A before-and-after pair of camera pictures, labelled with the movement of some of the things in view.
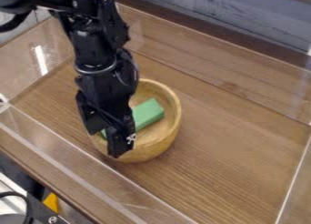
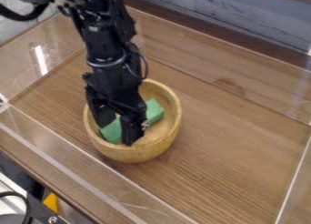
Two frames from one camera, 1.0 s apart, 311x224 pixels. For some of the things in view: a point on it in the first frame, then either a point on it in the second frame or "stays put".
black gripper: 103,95 -> 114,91
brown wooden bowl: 155,137 stays put
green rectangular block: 146,112 stays put
